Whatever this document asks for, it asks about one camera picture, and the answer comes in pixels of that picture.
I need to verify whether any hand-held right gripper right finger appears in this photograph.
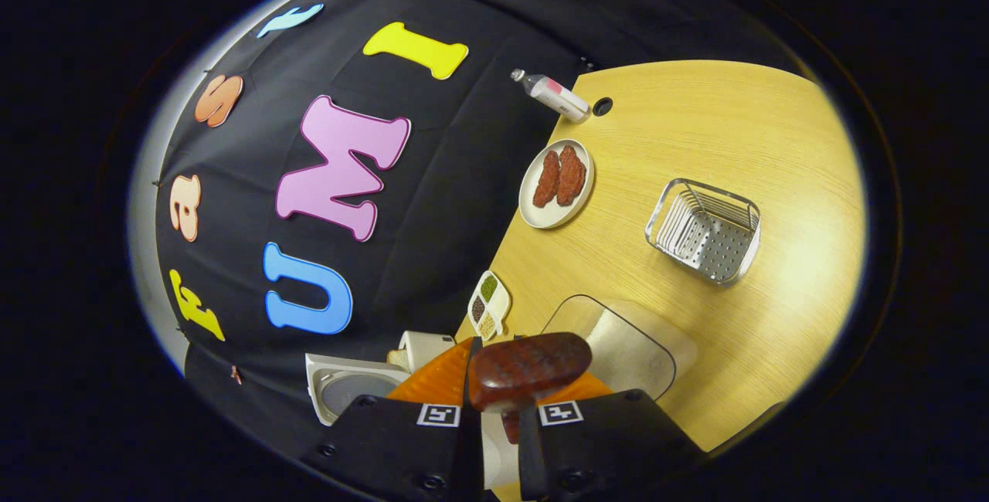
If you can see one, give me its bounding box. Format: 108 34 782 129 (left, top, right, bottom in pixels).
518 371 704 502

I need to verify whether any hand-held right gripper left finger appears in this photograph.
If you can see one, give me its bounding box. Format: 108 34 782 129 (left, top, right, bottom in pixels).
301 336 484 502

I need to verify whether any brown wooden spoon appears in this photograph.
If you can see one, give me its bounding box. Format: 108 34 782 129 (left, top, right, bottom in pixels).
467 332 593 445

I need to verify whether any white rice cooker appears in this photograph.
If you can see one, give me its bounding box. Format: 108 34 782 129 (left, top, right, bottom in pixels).
305 353 410 427

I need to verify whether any clear plastic rice box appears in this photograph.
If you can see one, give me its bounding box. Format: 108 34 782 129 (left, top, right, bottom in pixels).
481 293 700 491

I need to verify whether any metal wire chopstick holder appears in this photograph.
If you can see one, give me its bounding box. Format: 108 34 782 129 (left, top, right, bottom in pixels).
645 178 762 287

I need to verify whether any white toaster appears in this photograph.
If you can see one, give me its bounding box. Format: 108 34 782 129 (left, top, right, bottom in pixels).
386 331 457 373

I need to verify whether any white divided bean dish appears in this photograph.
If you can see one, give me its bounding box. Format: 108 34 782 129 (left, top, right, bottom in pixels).
467 270 511 341

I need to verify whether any white round plate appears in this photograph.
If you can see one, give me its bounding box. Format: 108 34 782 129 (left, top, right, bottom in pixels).
518 138 596 229

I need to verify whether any brown meat piece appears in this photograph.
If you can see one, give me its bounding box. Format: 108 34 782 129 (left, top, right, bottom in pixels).
556 145 587 206
532 150 561 208

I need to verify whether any clear bottle with pink label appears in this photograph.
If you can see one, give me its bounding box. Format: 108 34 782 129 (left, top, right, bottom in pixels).
510 68 592 124

